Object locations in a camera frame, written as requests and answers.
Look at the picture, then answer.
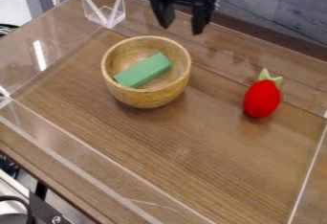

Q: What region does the light wooden bowl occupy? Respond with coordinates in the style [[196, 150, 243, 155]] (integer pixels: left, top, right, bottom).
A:
[[102, 35, 192, 108]]

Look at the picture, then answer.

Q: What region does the black bracket with cable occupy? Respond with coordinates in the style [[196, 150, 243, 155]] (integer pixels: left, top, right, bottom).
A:
[[0, 195, 74, 224]]

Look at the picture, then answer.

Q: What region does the red plush strawberry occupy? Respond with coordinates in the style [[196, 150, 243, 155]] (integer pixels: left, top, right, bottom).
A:
[[243, 68, 283, 119]]

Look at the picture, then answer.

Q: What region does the green rectangular block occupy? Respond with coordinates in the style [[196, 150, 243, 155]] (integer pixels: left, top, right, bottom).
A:
[[114, 53, 172, 88]]

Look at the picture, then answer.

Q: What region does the clear acrylic tray enclosure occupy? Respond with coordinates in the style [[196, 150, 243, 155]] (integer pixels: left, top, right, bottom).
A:
[[0, 0, 327, 224]]

